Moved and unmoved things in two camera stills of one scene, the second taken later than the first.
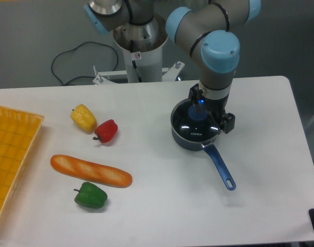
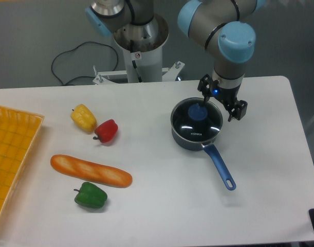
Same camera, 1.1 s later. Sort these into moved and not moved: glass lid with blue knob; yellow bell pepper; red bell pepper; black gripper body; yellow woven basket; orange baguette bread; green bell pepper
Moved: black gripper body
Not moved: green bell pepper; yellow woven basket; glass lid with blue knob; orange baguette bread; red bell pepper; yellow bell pepper
